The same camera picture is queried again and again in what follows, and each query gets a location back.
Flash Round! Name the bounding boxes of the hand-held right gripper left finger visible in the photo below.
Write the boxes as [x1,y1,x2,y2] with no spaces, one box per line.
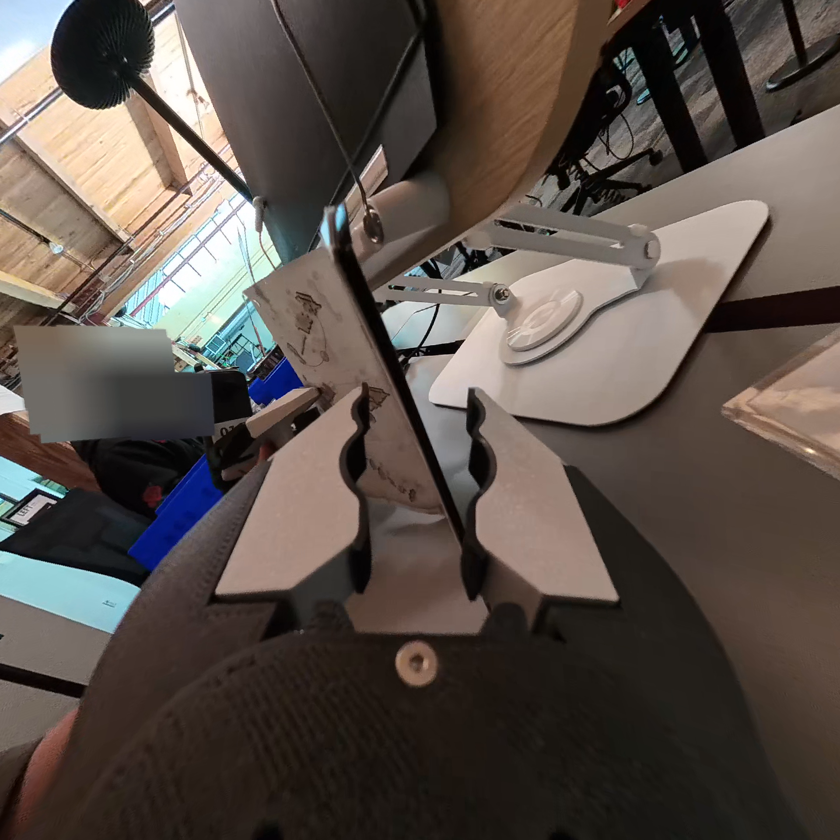
[215,384,371,624]

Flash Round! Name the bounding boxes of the clear acrylic box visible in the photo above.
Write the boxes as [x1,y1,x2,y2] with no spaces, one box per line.
[722,341,840,481]

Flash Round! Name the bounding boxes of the black monitor on stand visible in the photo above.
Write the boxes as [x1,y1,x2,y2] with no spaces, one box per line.
[174,0,618,277]

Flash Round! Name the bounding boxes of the grey desk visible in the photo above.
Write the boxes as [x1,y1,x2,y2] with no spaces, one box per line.
[344,105,840,840]

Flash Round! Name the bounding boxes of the black pleated disc lamp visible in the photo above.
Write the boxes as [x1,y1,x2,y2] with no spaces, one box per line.
[51,0,255,201]

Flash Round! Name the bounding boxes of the white metal stand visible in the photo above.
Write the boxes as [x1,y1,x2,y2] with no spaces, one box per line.
[367,174,770,429]

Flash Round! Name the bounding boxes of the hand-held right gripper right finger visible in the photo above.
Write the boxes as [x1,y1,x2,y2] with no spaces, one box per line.
[459,387,621,624]

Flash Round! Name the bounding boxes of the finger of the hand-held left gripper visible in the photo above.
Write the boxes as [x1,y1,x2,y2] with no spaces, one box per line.
[246,387,329,442]
[222,453,277,481]

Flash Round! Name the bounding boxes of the black table legs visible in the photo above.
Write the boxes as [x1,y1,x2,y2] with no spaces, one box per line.
[626,0,769,175]

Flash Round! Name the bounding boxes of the steel security cable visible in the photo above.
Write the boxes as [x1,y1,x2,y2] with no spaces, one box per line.
[272,0,388,245]

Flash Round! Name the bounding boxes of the illustrated instruction booklet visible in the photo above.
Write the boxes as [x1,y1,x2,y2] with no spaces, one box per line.
[243,203,473,547]

